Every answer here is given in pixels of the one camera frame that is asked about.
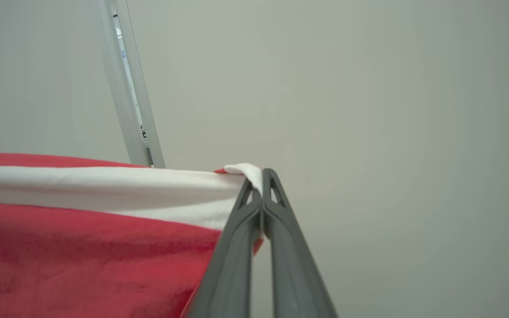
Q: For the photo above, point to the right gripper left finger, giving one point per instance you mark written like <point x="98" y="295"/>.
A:
<point x="232" y="265"/>

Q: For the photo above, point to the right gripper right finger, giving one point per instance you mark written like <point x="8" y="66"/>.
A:
<point x="292" y="274"/>

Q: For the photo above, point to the red white basketball jersey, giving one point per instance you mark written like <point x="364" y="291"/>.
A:
<point x="82" y="256"/>

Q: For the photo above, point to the grey partition post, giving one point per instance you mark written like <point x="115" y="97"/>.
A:
<point x="122" y="88"/>

